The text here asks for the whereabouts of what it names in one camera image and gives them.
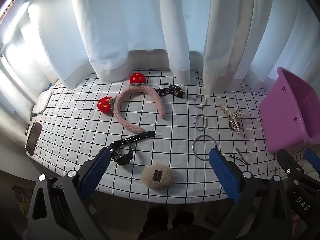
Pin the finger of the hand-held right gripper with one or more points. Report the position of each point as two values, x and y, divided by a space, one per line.
313 158
288 163

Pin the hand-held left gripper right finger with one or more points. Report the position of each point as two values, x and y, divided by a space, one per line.
223 172

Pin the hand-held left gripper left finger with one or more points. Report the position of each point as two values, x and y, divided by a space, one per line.
96 172

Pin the long black hairpin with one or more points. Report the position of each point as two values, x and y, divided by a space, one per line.
241 160

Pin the large silver bangle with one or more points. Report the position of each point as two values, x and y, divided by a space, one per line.
193 147

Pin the pink plastic basin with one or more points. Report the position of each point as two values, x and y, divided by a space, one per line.
282 120

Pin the pearl claw hair clip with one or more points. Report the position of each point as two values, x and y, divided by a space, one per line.
235 125

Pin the medium silver bangle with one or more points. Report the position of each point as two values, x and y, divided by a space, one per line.
194 123

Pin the black wrist watch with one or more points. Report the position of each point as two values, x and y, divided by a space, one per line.
140 136

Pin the beige fluffy pouch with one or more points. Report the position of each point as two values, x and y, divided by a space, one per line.
155 177

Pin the pink strawberry headband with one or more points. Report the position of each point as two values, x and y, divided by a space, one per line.
116 110

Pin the small silver bangle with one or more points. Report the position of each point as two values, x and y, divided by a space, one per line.
195 97

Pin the black polka-dot bow keyring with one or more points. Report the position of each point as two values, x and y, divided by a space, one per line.
175 90

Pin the white black-checked tablecloth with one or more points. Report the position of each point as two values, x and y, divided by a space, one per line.
175 130

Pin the dark red phone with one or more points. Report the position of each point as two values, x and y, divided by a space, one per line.
33 137

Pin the person's dark clothing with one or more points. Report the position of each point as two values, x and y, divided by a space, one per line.
170 222

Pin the colourful printed bag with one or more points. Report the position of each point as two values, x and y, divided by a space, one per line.
20 200

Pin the white flat device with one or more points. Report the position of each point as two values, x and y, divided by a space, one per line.
42 102

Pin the cream curtain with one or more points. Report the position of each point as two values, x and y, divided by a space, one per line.
225 42

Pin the white sheer curtain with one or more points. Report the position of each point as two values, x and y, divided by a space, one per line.
287 30
125 30

